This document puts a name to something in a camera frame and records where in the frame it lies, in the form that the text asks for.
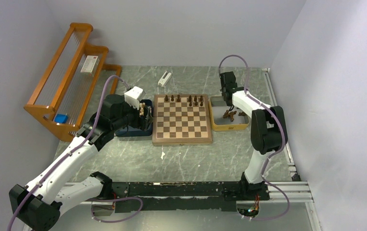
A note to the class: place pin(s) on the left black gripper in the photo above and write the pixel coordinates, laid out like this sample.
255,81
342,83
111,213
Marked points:
143,122

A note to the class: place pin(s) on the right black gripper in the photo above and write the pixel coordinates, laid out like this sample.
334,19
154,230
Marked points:
228,104

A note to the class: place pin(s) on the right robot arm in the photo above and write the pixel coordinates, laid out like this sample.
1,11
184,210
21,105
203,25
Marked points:
268,134

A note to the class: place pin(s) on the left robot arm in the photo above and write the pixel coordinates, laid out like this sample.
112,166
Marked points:
43,200

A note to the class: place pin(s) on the light wooden chess pieces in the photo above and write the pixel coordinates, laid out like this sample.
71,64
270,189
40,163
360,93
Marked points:
141,109

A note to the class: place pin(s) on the dark chess pieces pile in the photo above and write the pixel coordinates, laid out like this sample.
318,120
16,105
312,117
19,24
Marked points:
231,114

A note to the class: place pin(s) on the wooden chess board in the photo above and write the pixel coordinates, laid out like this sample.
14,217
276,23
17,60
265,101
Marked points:
177,124

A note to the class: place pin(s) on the blue plastic tray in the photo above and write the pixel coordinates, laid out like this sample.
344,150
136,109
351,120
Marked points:
133,132

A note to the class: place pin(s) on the yellow metal tin tray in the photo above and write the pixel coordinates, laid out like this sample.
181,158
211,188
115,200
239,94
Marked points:
217,108

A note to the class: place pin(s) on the white plastic clip device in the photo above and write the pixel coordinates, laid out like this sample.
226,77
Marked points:
164,79

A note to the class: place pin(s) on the orange wooden rack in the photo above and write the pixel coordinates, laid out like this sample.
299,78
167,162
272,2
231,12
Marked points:
62,89

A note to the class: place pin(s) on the white red small box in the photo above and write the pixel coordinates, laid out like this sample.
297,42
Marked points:
90,64

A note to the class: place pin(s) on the blue small box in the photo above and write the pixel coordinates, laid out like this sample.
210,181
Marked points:
61,118

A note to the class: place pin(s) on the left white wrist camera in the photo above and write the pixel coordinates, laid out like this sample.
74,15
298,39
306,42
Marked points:
133,97

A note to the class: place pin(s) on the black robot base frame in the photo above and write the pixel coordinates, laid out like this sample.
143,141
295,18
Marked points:
198,195

